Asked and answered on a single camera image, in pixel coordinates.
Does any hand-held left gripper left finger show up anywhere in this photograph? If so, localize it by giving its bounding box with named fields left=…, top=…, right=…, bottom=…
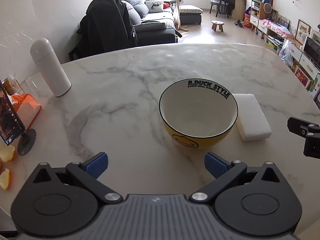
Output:
left=33, top=152, right=123, bottom=203

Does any pink floral cloth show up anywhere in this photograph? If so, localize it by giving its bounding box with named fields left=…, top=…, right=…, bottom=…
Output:
left=260, top=19, right=298, bottom=40

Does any white green carton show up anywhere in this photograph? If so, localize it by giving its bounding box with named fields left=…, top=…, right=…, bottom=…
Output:
left=309, top=72, right=320, bottom=99

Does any grey armchair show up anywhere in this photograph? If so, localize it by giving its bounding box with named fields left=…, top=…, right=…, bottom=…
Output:
left=209, top=0, right=232, bottom=18

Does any checked ottoman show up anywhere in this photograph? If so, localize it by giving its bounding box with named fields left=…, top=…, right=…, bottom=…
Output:
left=179, top=5, right=204, bottom=26

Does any clear drinking glass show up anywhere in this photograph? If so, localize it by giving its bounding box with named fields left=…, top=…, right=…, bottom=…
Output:
left=18, top=76, right=44, bottom=98

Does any gold beverage can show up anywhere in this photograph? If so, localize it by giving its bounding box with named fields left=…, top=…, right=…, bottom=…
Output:
left=3, top=78, right=19, bottom=95

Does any black smartphone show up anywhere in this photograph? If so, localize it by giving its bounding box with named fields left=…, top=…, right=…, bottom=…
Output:
left=0, top=79, right=26, bottom=146

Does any white sponge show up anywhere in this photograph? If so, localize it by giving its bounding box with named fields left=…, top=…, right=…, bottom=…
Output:
left=232, top=93, right=272, bottom=142

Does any wooden shelf cabinet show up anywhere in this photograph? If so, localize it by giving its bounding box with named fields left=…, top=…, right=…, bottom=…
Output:
left=249, top=0, right=273, bottom=33

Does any small wooden stool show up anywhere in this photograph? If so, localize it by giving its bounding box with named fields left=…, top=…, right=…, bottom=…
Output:
left=211, top=20, right=225, bottom=32

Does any white low cabinet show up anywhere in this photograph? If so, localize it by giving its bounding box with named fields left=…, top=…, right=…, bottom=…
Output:
left=257, top=19, right=320, bottom=80

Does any orange tissue box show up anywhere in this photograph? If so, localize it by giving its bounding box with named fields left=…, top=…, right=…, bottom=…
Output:
left=7, top=93, right=42, bottom=132

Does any black jacket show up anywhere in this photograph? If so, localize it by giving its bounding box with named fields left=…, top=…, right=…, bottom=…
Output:
left=68, top=0, right=138, bottom=61

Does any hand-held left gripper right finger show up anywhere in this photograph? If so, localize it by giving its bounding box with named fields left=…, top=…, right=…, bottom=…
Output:
left=189, top=152, right=282, bottom=203

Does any deer print cushion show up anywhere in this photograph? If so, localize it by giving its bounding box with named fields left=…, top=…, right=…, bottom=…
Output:
left=145, top=0, right=165, bottom=13

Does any black microwave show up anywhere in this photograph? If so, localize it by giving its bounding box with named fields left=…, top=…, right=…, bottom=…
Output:
left=303, top=36, right=320, bottom=66

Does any yellow duck bowl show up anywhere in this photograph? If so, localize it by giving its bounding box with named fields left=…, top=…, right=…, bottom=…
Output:
left=159, top=77, right=239, bottom=151

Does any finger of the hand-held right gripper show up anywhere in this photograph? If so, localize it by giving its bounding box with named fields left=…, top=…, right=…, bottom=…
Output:
left=287, top=116, right=320, bottom=138
left=303, top=131, right=320, bottom=159

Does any grey sofa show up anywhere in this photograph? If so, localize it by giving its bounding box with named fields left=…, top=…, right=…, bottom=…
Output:
left=119, top=0, right=180, bottom=46

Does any white thermos bottle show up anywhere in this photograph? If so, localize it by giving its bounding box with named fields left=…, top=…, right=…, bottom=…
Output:
left=30, top=38, right=72, bottom=97

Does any wooden desk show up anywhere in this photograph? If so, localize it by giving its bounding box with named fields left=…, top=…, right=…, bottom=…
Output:
left=231, top=0, right=248, bottom=20

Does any clear plastic bag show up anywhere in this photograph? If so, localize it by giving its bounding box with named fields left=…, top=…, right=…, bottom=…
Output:
left=278, top=39, right=293, bottom=65

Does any wooden coat rack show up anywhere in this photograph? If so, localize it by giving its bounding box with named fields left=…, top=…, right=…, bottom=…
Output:
left=164, top=0, right=190, bottom=32

